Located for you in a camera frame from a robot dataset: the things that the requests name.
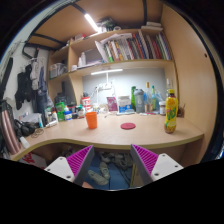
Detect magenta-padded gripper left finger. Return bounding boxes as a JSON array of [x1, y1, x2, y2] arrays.
[[44, 144, 96, 187]]

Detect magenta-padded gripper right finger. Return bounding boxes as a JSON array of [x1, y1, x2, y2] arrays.
[[129, 143, 184, 186]]

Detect yellow drink bottle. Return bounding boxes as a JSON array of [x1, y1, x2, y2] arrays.
[[164, 88, 179, 135]]

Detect grey-green slipper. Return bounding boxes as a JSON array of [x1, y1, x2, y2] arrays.
[[87, 169, 109, 186], [98, 161, 111, 181]]

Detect flat round red coaster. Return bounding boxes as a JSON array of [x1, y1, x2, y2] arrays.
[[120, 122, 137, 131]]

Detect orange plastic cup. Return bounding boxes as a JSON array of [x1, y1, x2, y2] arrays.
[[85, 111, 99, 130]]

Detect white bottle with blue label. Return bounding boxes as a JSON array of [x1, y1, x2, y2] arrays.
[[63, 105, 73, 122]]

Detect white carton with red print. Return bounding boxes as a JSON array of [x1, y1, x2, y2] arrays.
[[19, 151, 48, 169]]

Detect green container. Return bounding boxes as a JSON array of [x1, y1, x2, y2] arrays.
[[55, 101, 66, 122]]

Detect brown jar with white lid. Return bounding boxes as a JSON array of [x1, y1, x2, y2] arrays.
[[158, 100, 167, 116]]

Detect red and white canister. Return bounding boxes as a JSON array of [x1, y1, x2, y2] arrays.
[[81, 96, 92, 113]]

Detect grey shaker bottle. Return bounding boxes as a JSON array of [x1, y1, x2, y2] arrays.
[[133, 88, 146, 114]]

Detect blue and white box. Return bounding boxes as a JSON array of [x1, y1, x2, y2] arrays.
[[117, 95, 134, 114]]

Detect brown mug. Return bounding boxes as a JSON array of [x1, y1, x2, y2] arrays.
[[177, 105, 186, 118]]

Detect gold-capped clear glass bottle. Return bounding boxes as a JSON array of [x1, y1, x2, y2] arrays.
[[143, 81, 153, 113]]

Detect green-capped glass bottle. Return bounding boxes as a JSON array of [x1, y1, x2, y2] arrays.
[[150, 85, 158, 112]]

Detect pink packet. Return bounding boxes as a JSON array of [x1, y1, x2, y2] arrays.
[[106, 96, 119, 113]]

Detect green bottle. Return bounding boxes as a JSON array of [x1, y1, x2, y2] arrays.
[[130, 85, 138, 112]]

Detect tall clear white-capped bottle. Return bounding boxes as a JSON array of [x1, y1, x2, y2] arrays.
[[165, 78, 174, 91]]

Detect hanging dark clothes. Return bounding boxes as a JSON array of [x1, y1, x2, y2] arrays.
[[14, 56, 48, 111]]

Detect under-shelf light bar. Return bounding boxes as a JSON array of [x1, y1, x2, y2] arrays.
[[90, 68, 124, 76]]

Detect ceiling light bar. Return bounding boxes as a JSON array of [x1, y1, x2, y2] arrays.
[[83, 13, 100, 33]]

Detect white wall power strip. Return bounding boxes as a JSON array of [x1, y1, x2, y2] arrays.
[[98, 83, 113, 91]]

